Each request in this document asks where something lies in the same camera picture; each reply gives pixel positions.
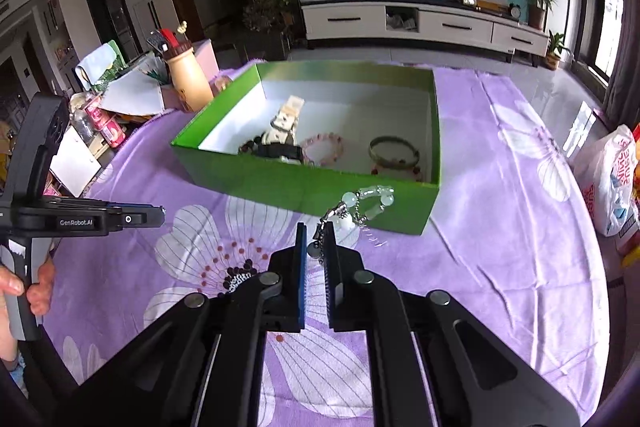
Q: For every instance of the cream bottle with brown cap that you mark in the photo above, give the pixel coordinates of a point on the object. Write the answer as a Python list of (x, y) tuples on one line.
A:
[(186, 74)]

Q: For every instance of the cream white wristwatch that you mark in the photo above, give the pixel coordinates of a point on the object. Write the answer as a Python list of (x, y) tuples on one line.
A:
[(283, 126)]

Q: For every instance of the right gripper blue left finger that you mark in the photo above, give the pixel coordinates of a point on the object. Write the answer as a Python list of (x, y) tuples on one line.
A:
[(200, 363)]

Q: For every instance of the white paper sheet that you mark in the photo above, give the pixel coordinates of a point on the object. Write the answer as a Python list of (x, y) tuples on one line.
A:
[(74, 166)]

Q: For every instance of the white tv cabinet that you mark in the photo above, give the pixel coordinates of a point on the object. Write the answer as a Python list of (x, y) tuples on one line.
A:
[(379, 19)]

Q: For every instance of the dark leafy floor plant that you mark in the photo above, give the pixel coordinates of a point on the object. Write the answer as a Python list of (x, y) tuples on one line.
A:
[(269, 29)]

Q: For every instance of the small alarm clock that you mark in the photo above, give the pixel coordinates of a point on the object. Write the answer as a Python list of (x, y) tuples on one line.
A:
[(515, 11)]

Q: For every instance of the white plastic shopping bag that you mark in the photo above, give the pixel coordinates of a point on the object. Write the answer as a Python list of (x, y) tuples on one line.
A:
[(604, 171)]

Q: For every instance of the green cardboard box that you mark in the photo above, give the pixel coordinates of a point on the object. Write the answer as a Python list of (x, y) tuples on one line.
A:
[(347, 105)]

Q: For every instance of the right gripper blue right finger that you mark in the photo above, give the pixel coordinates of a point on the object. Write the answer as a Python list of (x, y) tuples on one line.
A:
[(432, 363)]

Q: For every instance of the black wristwatch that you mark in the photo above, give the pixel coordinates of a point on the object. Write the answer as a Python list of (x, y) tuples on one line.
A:
[(282, 151)]

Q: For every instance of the pink snack can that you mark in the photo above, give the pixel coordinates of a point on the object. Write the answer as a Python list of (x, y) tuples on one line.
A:
[(104, 122)]

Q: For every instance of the purple floral tablecloth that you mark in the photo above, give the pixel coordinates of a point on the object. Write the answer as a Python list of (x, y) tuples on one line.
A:
[(509, 236)]

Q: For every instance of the silver metal bangle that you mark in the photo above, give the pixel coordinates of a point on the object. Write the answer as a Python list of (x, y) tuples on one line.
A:
[(394, 153)]

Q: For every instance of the person's left hand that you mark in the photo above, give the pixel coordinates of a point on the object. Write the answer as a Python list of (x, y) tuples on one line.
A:
[(39, 297)]

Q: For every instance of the potted plant by window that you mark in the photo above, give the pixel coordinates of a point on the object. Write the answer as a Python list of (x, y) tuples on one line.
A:
[(554, 50)]

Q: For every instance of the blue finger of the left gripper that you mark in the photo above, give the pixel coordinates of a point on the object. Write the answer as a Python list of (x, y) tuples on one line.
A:
[(121, 216)]

